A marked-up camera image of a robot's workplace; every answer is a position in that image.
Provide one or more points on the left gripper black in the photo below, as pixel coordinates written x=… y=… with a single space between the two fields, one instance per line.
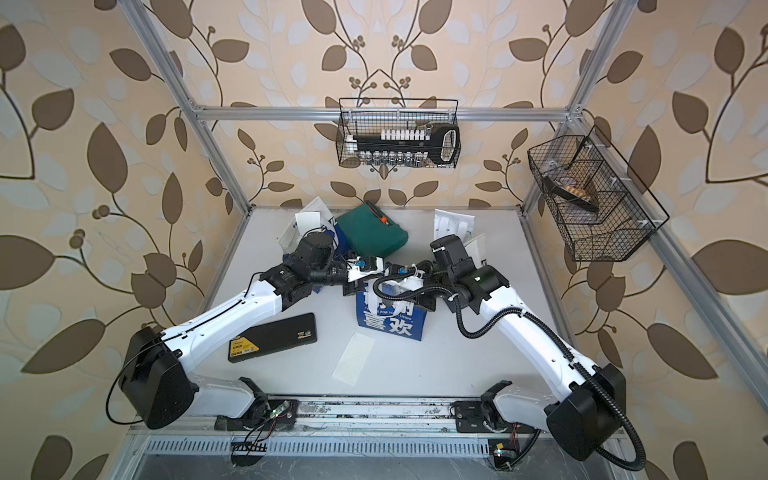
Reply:
x=351 y=287

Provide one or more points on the aluminium frame rail base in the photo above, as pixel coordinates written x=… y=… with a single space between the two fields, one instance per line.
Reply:
x=350 y=438

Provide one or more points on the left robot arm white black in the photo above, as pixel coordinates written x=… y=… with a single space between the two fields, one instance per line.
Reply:
x=158 y=377

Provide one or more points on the black wire basket wall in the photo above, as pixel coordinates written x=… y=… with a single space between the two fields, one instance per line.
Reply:
x=356 y=115
x=629 y=213

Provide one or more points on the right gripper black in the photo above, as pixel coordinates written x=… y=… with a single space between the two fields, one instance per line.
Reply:
x=421 y=300

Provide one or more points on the black box yellow label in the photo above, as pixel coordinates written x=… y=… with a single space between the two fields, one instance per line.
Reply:
x=273 y=337

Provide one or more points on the orange black utility knife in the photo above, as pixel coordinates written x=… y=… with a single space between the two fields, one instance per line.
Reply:
x=378 y=213

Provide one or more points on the dark object in right basket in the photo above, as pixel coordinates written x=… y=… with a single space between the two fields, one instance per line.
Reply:
x=572 y=195

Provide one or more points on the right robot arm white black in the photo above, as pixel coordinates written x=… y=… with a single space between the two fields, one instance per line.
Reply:
x=584 y=410

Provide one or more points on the black tool set in basket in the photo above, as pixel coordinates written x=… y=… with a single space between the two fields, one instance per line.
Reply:
x=430 y=145

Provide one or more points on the green white bag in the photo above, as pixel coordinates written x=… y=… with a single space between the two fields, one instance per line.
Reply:
x=451 y=223

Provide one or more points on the black wire basket back wall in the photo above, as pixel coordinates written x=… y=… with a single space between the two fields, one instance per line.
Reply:
x=356 y=115

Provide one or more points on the dark blue bag white handles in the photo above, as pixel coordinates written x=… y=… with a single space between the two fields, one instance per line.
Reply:
x=476 y=248

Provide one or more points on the black wire basket right wall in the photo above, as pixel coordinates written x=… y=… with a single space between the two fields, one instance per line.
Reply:
x=629 y=213

